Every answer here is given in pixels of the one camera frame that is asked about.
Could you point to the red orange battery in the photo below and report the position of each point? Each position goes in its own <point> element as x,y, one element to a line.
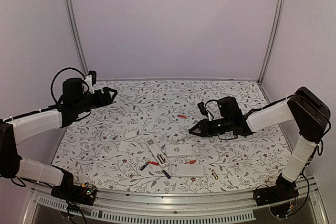
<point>153,163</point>
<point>182,116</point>

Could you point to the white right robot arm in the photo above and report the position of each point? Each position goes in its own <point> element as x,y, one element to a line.
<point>302,108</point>

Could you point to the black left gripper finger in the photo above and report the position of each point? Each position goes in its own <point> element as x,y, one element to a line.
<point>109,92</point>
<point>105,101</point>

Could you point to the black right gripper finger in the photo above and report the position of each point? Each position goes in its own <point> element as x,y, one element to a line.
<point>198,132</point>
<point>200,126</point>

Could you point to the left aluminium frame post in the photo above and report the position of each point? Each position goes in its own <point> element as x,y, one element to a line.
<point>75,36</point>

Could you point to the white battery cover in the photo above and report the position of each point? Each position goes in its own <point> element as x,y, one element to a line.
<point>123,147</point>
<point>130,135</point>

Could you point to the white remote control back up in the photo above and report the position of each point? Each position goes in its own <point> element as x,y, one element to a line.
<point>186,170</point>

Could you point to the front aluminium rail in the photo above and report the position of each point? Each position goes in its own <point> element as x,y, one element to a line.
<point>223,207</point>

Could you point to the right aluminium frame post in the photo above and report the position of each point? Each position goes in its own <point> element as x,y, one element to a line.
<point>271,40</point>

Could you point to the white remote with display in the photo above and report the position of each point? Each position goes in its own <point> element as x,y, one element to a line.
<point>157,153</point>

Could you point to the white remote with green logo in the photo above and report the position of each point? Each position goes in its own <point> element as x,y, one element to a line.
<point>182,150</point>

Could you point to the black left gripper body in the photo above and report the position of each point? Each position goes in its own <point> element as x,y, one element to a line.
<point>100,102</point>

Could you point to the floral tablecloth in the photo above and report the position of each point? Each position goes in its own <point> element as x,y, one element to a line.
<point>89,148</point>

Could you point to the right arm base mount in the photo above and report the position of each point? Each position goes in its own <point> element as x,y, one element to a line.
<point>284,196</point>

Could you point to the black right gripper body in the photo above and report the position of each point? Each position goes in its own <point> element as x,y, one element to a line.
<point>214,130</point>

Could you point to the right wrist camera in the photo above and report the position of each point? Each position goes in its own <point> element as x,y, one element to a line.
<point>203,110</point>

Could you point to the aluminium frame post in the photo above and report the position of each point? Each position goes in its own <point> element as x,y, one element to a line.
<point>271,40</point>
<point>75,36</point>

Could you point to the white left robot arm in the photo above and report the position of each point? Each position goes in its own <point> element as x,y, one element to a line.
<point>76,102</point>

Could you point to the orange copper battery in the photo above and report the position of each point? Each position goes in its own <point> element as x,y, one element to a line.
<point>191,162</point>

